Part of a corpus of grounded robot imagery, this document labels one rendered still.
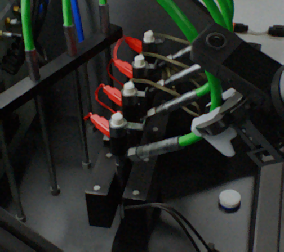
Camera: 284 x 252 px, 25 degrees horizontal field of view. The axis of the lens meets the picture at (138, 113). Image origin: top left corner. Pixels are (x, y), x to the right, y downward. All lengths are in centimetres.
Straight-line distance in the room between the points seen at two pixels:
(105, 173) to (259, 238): 27
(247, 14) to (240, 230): 52
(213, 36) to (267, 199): 44
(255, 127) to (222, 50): 9
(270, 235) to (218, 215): 20
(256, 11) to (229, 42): 79
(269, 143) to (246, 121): 3
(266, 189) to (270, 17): 50
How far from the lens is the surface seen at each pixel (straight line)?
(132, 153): 90
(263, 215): 104
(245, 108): 69
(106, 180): 104
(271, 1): 152
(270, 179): 109
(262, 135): 69
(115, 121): 97
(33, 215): 122
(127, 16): 124
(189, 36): 74
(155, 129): 113
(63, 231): 118
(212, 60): 67
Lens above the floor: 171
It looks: 39 degrees down
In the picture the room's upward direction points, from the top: 3 degrees counter-clockwise
